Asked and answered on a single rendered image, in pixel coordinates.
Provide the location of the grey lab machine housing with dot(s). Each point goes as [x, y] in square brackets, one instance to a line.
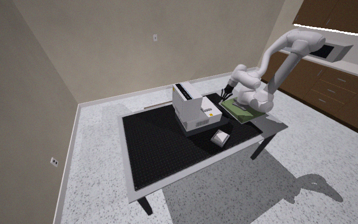
[187, 102]

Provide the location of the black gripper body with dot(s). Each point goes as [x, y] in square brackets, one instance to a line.
[228, 88]

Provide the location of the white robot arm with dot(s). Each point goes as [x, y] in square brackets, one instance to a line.
[301, 42]

